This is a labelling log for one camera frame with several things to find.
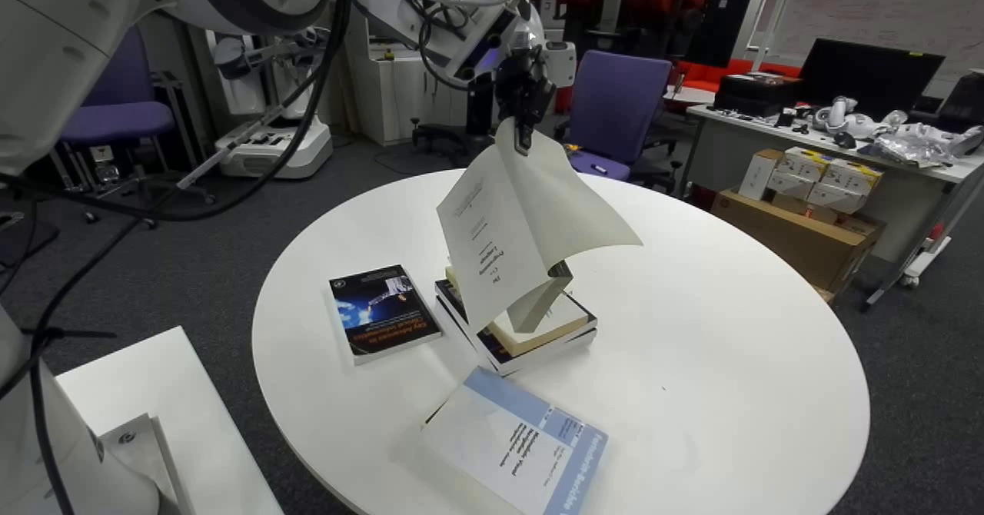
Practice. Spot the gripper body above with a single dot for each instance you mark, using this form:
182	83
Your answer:
524	88

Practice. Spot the white paperback book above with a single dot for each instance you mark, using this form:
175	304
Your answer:
500	223

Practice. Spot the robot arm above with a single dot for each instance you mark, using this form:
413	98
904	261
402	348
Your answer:
46	46

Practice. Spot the black office chair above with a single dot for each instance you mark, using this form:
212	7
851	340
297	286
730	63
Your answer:
461	134

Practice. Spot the purple office chair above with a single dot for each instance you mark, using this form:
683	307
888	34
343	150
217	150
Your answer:
115	111
619	104

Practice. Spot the white cabinet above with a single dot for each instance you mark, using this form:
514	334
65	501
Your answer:
392	92

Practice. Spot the black box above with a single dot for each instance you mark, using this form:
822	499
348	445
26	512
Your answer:
757	91

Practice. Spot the beige book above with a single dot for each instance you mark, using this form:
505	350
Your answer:
560	321

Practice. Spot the white machine with base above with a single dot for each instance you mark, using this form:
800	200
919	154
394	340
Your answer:
269	146

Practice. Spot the black book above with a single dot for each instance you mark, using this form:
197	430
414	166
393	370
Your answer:
492	350

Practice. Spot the dark blue book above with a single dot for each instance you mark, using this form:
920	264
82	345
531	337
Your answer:
382	311

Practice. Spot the stack of white boxes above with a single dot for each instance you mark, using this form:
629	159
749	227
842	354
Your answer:
815	177

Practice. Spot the large cardboard box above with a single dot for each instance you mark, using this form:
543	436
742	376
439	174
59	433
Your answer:
799	242

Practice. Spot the light blue white book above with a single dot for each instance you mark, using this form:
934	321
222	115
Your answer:
515	442

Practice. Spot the grey desk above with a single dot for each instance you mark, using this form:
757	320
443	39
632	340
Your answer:
907	184

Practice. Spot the clear plastic bag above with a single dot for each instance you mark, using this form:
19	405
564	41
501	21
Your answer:
915	146

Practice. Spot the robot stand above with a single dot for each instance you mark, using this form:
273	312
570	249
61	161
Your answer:
169	392

